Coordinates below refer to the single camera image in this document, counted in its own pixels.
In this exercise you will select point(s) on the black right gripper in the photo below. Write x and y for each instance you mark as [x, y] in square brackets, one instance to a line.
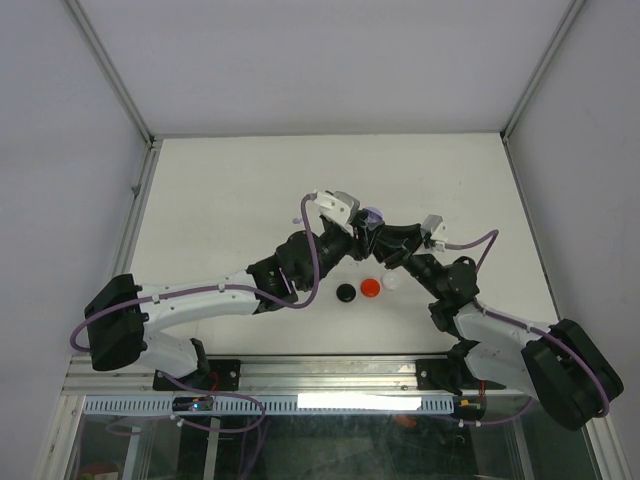
[407, 237]

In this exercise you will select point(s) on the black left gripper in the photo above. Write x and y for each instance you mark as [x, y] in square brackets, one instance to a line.
[360, 236]

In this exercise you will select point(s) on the lilac round charging case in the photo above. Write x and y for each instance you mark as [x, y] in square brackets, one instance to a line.
[374, 216]

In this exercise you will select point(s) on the white round charging case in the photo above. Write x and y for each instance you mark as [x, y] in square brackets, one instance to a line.
[390, 281]

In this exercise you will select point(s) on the orange round charging case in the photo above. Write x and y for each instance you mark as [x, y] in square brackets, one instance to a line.
[370, 287]

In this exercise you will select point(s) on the black round charging case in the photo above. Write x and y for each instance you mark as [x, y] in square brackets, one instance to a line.
[346, 293]

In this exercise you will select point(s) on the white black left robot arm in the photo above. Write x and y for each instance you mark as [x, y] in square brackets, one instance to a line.
[126, 323]

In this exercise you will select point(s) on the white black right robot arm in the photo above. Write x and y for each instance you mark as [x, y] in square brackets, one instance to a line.
[556, 364]

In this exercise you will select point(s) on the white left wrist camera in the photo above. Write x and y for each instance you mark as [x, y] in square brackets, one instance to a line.
[338, 208]

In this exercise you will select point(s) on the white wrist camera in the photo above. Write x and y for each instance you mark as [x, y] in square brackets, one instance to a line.
[338, 208]
[435, 230]

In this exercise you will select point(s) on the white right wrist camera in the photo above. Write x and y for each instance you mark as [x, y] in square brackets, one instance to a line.
[435, 230]

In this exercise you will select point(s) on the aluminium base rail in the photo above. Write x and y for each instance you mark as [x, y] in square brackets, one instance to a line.
[274, 375]

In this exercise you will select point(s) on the left aluminium frame post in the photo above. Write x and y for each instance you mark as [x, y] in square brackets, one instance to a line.
[95, 45]

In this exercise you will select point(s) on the aluminium corner frame post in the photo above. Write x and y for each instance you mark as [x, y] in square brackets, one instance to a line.
[560, 34]

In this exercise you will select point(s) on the white slotted cable duct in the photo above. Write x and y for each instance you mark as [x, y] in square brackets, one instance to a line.
[304, 404]

